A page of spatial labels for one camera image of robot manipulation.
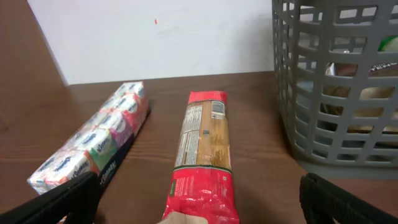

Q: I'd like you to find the red spaghetti packet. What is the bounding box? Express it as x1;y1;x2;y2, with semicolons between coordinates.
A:
162;91;240;223

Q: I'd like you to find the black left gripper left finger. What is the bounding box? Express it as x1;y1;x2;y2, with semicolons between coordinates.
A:
1;172;101;224

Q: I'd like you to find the grey plastic basket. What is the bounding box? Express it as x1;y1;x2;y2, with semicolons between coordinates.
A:
272;0;397;179

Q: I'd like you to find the tissue pack multipack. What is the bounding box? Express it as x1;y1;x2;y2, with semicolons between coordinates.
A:
27;82;149;195

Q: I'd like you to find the crumpled snack bag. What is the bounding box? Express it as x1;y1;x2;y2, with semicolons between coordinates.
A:
158;212;208;224

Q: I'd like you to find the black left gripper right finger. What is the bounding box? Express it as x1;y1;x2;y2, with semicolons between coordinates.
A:
299;173;397;224

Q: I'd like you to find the gold coffee bag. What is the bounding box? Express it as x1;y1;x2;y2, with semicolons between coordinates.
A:
320;62;398;134

